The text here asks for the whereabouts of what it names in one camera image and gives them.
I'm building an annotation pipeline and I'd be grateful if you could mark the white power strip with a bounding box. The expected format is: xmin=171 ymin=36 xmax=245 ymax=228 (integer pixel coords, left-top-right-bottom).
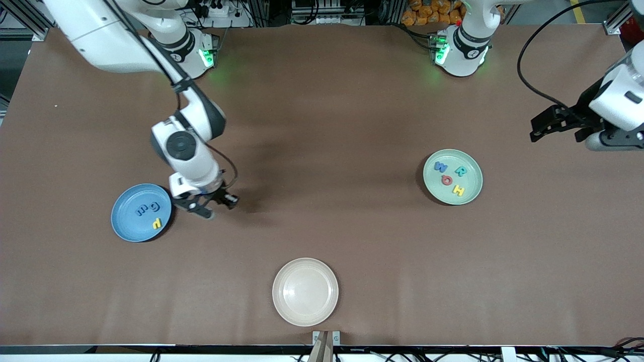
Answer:
xmin=194 ymin=0 xmax=253 ymax=29

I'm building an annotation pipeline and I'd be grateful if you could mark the red object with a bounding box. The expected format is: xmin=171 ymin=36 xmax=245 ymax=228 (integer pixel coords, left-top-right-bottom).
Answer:
xmin=620 ymin=23 xmax=644 ymax=48

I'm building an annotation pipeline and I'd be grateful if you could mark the brown table cover sheet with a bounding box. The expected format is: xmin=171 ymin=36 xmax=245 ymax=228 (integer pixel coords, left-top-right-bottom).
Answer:
xmin=0 ymin=24 xmax=644 ymax=348

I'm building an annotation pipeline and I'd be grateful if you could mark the beige plate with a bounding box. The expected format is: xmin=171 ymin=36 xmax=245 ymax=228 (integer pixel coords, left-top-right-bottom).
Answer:
xmin=272 ymin=257 xmax=339 ymax=327

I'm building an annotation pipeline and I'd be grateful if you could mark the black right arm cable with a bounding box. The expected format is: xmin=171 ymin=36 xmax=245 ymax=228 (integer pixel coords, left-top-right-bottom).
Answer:
xmin=103 ymin=0 xmax=239 ymax=194

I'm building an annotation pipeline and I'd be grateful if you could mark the blue plate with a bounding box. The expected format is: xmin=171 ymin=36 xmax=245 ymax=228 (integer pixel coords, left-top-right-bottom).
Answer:
xmin=111 ymin=183 xmax=173 ymax=243

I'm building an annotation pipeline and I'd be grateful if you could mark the metal equipment rack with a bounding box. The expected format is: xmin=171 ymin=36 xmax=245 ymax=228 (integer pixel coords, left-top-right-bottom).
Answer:
xmin=291 ymin=0 xmax=367 ymax=27

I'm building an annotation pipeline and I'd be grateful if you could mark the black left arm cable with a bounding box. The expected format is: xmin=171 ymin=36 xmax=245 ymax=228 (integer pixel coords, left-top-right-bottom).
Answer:
xmin=517 ymin=0 xmax=629 ymax=110

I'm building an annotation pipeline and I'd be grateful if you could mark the metal camera pole bracket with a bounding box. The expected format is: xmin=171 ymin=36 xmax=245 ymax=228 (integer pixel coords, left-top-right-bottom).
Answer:
xmin=309 ymin=330 xmax=341 ymax=362

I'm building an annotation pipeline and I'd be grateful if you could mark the aluminium frame post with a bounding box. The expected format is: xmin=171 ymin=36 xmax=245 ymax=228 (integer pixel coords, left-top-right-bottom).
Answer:
xmin=0 ymin=0 xmax=56 ymax=42
xmin=603 ymin=5 xmax=635 ymax=36

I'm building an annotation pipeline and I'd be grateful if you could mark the green plate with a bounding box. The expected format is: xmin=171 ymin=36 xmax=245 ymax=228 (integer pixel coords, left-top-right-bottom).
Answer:
xmin=423 ymin=149 xmax=484 ymax=206

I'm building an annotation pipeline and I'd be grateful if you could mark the orange packets pile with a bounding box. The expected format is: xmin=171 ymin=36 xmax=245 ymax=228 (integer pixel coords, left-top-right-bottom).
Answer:
xmin=401 ymin=0 xmax=466 ymax=27

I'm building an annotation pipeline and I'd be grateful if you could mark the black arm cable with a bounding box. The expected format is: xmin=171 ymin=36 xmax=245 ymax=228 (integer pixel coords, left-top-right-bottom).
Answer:
xmin=517 ymin=0 xmax=629 ymax=110
xmin=103 ymin=0 xmax=239 ymax=194

